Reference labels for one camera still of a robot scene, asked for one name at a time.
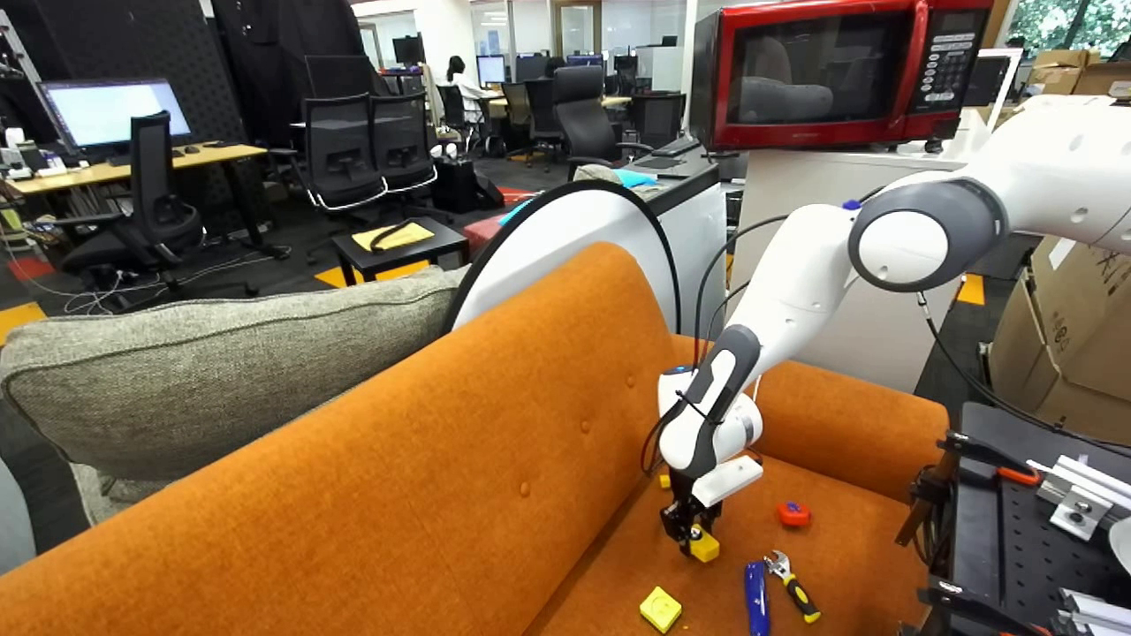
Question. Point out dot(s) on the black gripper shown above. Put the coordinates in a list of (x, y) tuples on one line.
[(687, 511)]

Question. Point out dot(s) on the black office chair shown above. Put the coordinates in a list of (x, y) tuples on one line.
[(403, 138), (162, 188), (342, 147), (585, 110)]

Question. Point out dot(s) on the large brown cardboard box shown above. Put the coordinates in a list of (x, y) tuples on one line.
[(1071, 341)]

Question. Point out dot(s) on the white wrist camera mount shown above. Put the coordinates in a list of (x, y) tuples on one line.
[(728, 480)]

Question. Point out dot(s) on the person in background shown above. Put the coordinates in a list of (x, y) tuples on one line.
[(454, 73)]

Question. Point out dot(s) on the red and black microwave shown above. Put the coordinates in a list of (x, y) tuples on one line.
[(826, 74)]

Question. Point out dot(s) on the silver metal bracket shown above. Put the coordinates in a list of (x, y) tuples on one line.
[(1078, 494)]

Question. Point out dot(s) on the grey fabric cushion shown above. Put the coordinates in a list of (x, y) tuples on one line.
[(212, 365)]

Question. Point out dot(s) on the small black side table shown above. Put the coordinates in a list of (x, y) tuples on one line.
[(400, 252)]

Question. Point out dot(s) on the orange fabric sofa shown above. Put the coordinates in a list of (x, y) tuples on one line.
[(354, 506)]

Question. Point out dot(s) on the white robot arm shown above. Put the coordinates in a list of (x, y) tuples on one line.
[(801, 282)]

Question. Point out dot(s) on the computer monitor lit screen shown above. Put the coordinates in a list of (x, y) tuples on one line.
[(110, 110)]

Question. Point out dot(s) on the black mounting platform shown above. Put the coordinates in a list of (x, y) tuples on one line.
[(1014, 553)]

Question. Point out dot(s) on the wooden office desk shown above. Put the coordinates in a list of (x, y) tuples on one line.
[(129, 165)]

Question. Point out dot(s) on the yellow smiley square block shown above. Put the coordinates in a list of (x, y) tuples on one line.
[(659, 609)]

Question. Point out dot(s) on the yellow paper sheet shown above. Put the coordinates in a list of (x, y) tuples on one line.
[(395, 235)]

